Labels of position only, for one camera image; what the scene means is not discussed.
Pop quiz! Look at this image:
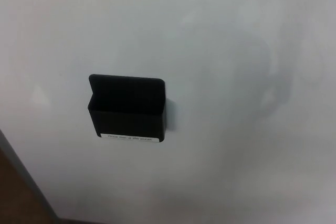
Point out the white whiteboard with grey frame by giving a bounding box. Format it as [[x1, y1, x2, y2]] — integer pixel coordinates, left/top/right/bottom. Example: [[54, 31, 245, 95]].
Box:
[[0, 0, 336, 224]]

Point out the black magnetic marker holder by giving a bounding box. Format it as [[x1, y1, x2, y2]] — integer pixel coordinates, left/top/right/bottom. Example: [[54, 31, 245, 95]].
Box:
[[88, 73, 166, 143]]

